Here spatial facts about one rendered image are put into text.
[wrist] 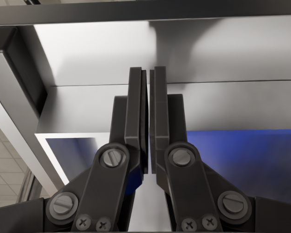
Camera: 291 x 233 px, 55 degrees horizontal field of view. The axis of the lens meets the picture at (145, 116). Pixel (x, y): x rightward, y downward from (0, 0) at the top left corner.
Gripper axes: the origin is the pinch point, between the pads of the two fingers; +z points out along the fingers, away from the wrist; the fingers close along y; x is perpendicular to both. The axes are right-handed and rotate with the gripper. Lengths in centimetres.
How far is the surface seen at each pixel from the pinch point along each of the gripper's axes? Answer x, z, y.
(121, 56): 0.1, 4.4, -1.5
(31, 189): -53, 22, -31
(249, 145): -8.3, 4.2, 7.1
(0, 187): -197, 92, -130
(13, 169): -168, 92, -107
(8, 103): -1.2, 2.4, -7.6
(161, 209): -20.4, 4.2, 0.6
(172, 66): -0.7, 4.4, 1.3
